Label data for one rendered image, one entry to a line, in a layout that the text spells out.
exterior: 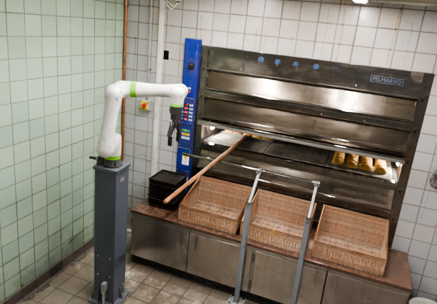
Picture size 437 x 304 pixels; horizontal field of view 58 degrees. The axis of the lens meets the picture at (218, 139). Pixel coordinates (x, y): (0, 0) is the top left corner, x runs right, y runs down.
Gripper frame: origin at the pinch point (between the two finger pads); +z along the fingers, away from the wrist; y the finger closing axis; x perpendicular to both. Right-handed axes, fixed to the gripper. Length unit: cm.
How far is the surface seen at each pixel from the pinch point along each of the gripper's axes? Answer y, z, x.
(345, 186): -100, 41, 122
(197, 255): -50, 116, 8
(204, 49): -101, -61, -21
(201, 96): -102, -18, -20
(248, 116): -100, -6, 27
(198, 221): -54, 85, 5
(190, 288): -45, 147, 7
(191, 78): -99, -34, -31
